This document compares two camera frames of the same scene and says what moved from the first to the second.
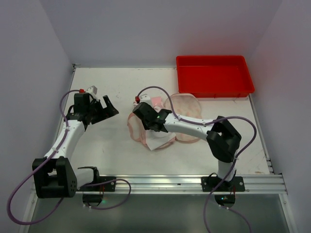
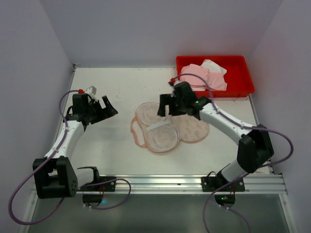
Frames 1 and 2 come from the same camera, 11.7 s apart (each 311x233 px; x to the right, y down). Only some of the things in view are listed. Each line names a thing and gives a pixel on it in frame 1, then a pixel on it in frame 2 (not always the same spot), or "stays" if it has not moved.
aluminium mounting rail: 269,184 stays
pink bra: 151,139 to 195,74
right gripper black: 140,111 to 171,105
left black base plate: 109,187 stays
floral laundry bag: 183,105 stays
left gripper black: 98,110 stays
